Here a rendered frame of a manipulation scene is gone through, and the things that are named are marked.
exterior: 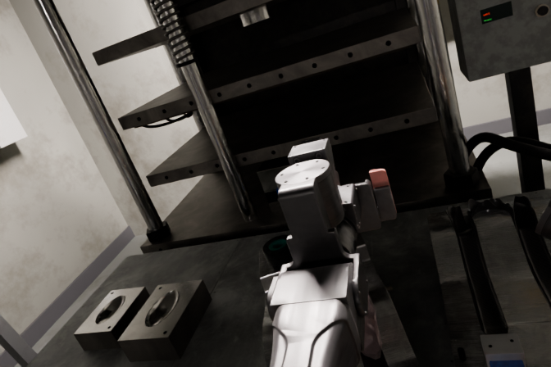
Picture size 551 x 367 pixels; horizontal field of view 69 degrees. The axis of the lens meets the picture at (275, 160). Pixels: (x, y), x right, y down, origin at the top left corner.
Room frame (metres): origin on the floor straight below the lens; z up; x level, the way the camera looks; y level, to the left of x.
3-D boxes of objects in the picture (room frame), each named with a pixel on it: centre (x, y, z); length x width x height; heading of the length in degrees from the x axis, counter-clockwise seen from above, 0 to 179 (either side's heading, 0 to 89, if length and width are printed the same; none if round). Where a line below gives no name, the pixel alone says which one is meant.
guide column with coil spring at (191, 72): (1.40, 0.16, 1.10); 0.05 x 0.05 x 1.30
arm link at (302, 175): (0.35, -0.01, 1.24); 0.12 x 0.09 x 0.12; 160
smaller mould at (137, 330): (0.90, 0.40, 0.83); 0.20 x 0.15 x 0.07; 159
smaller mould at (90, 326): (1.00, 0.58, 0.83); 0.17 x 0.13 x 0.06; 159
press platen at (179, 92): (1.71, -0.14, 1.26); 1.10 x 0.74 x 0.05; 69
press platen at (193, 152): (1.71, -0.14, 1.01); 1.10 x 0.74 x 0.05; 69
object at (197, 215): (1.66, -0.12, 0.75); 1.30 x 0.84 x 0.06; 69
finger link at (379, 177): (0.49, -0.10, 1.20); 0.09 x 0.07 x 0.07; 160
